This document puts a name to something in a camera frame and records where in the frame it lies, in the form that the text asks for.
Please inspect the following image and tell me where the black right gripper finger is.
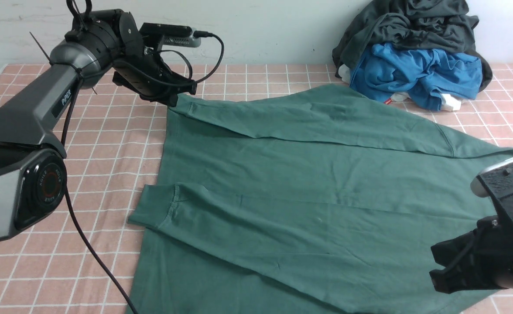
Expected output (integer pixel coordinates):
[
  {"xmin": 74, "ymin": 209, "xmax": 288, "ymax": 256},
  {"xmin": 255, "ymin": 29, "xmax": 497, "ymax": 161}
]
[{"xmin": 429, "ymin": 229, "xmax": 496, "ymax": 294}]

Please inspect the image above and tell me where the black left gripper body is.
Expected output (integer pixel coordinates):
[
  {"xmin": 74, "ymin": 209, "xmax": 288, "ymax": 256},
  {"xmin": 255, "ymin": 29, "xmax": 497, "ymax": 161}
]
[{"xmin": 113, "ymin": 12, "xmax": 198, "ymax": 97}]

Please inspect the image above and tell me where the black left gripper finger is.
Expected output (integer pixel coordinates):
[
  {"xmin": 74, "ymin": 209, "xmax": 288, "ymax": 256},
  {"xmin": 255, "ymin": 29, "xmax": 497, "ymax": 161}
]
[{"xmin": 151, "ymin": 92, "xmax": 178, "ymax": 107}]

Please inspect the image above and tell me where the green long-sleeve shirt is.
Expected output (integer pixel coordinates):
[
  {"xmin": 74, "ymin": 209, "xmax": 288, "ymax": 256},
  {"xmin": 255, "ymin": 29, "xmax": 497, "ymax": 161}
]
[{"xmin": 129, "ymin": 84, "xmax": 513, "ymax": 314}]

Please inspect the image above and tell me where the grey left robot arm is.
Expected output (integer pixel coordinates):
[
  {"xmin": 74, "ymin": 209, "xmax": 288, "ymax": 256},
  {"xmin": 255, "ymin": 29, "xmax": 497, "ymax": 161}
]
[{"xmin": 0, "ymin": 0, "xmax": 199, "ymax": 241}]

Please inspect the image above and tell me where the blue crumpled shirt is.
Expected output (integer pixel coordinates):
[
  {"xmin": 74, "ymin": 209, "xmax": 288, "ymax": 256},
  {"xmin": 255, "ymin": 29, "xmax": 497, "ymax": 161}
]
[{"xmin": 349, "ymin": 42, "xmax": 482, "ymax": 112}]

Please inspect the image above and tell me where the dark grey crumpled garment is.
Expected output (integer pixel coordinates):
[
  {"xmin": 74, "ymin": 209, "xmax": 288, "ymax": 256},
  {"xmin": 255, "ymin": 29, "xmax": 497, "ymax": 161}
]
[{"xmin": 332, "ymin": 0, "xmax": 480, "ymax": 70}]

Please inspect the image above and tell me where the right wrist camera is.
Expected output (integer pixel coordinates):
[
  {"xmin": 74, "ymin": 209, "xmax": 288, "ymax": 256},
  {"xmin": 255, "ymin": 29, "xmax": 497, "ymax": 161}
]
[{"xmin": 470, "ymin": 157, "xmax": 513, "ymax": 198}]

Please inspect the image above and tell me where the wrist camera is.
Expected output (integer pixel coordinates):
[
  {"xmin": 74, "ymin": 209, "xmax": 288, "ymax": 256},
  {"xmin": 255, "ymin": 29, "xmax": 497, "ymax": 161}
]
[
  {"xmin": 139, "ymin": 23, "xmax": 202, "ymax": 50},
  {"xmin": 470, "ymin": 157, "xmax": 513, "ymax": 198}
]

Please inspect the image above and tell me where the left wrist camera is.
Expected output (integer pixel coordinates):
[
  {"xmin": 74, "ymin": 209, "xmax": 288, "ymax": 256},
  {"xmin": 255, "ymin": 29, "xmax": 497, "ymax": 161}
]
[{"xmin": 139, "ymin": 23, "xmax": 202, "ymax": 50}]

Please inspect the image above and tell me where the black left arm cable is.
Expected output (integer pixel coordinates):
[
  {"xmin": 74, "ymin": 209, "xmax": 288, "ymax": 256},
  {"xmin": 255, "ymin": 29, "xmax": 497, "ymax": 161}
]
[{"xmin": 60, "ymin": 31, "xmax": 225, "ymax": 314}]

